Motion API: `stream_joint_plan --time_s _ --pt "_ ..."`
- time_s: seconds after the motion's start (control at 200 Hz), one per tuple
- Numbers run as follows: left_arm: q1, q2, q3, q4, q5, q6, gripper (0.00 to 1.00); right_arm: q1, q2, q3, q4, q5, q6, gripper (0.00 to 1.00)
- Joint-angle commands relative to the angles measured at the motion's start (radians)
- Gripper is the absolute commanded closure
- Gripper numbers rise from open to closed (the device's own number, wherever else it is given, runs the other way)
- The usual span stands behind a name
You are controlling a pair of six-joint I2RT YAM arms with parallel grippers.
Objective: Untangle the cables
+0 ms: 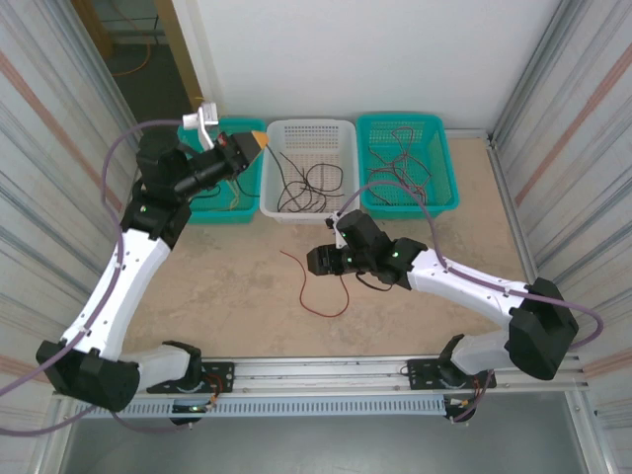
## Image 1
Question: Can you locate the wooden panel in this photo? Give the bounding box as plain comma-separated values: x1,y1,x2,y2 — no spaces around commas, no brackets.
71,0,114,61

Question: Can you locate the aluminium table edge rail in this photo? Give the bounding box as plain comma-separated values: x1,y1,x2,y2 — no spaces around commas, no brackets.
486,128,540,285

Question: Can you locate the aluminium frame post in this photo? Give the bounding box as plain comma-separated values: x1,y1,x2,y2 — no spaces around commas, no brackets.
39,0,142,144
491,0,582,144

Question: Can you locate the slotted grey cable duct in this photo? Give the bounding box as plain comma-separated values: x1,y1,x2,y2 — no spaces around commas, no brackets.
63,394,448,419

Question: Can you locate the red cable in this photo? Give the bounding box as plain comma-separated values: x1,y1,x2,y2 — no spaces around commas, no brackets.
392,126,419,167
369,167,432,206
279,249,351,319
367,147,432,198

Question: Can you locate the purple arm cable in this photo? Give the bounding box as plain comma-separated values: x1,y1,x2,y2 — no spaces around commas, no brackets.
0,118,192,435
338,180,604,355

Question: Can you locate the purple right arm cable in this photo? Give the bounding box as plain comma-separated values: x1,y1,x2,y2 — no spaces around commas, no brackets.
338,180,604,355

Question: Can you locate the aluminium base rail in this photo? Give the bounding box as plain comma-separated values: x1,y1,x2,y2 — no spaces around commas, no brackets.
51,353,592,396

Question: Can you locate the orange floor cable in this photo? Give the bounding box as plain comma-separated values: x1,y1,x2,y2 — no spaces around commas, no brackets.
111,0,167,78

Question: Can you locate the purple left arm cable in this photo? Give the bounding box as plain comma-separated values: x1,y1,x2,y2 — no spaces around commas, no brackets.
0,118,192,435

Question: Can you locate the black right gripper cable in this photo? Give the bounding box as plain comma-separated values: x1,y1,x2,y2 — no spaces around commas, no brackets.
355,270,396,293

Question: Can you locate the white plastic basket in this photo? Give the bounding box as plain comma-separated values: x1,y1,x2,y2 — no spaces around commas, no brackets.
259,118,360,226

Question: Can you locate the wooden door frame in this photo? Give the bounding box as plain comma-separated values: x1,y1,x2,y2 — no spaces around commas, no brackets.
153,0,204,113

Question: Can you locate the teal plastic basket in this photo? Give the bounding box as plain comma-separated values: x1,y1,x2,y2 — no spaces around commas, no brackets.
355,113,461,221
176,116,268,226

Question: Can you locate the yellow cable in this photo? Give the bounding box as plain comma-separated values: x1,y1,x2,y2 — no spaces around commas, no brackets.
229,180,249,212
224,183,246,213

